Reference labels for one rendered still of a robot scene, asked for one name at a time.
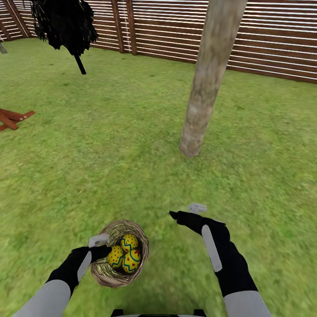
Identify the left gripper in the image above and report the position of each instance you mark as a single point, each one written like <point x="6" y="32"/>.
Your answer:
<point x="101" y="252"/>

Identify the easter egg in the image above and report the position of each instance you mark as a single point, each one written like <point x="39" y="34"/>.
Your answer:
<point x="131" y="260"/>
<point x="115" y="257"/>
<point x="129" y="242"/>

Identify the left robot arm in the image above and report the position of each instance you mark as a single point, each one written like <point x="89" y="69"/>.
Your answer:
<point x="53" y="297"/>

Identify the wicker basket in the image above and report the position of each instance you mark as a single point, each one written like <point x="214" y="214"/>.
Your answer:
<point x="116" y="277"/>

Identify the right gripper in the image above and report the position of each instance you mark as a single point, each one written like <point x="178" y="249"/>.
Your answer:
<point x="184" y="218"/>

